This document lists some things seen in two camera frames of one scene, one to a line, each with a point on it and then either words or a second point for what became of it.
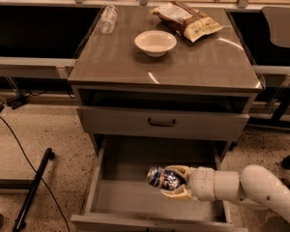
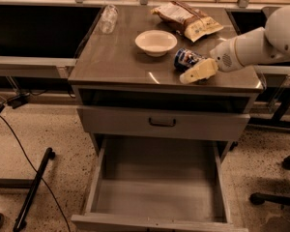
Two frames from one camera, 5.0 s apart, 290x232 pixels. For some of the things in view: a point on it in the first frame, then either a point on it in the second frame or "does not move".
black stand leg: (21, 217) does not move
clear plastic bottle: (107, 19) does not move
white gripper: (202, 184) → (222, 56)
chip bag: (192, 23) does not move
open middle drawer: (121, 199) does not move
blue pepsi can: (163, 179) → (185, 59)
